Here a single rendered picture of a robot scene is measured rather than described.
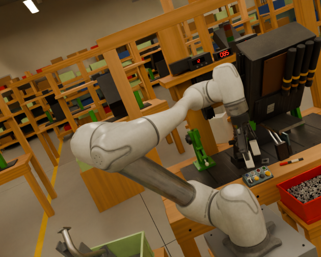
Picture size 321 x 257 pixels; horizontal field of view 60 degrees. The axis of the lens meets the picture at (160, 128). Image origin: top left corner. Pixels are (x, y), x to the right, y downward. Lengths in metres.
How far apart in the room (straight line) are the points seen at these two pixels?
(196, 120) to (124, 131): 1.33
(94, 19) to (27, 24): 2.34
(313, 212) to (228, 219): 0.50
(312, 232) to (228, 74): 0.83
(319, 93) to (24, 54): 10.42
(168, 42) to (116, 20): 9.83
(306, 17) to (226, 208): 1.62
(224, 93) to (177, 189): 0.42
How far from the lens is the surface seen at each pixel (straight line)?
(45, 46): 11.56
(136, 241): 1.57
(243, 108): 1.16
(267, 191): 1.71
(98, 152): 0.74
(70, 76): 8.45
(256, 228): 1.19
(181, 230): 1.64
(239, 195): 1.13
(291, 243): 1.30
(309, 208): 1.49
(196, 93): 1.19
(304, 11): 2.35
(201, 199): 1.20
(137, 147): 0.76
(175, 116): 0.89
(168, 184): 1.08
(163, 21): 1.95
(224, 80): 1.13
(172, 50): 1.95
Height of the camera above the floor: 1.83
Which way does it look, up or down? 17 degrees down
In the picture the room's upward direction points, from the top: 21 degrees counter-clockwise
